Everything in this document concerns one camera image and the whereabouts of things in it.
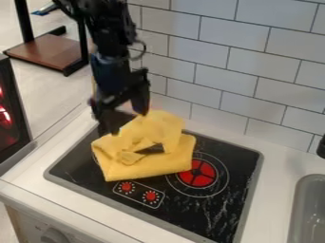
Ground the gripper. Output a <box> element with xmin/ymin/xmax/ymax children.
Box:
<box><xmin>86</xmin><ymin>52</ymin><xmax>153</xmax><ymax>137</ymax></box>

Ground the yellow cloth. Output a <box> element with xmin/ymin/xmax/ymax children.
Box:
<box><xmin>89</xmin><ymin>109</ymin><xmax>199</xmax><ymax>183</ymax></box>

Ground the wooden stand with black posts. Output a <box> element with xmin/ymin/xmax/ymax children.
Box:
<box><xmin>2</xmin><ymin>0</ymin><xmax>92</xmax><ymax>78</ymax></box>

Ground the black computer case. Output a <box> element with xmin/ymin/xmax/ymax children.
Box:
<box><xmin>0</xmin><ymin>53</ymin><xmax>35</xmax><ymax>165</ymax></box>

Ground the toy stove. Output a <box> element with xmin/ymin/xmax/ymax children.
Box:
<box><xmin>42</xmin><ymin>123</ymin><xmax>267</xmax><ymax>243</ymax></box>

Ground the tap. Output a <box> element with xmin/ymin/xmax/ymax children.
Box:
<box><xmin>315</xmin><ymin>133</ymin><xmax>325</xmax><ymax>159</ymax></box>

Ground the toy sink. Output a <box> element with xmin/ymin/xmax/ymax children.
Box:
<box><xmin>285</xmin><ymin>173</ymin><xmax>325</xmax><ymax>243</ymax></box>

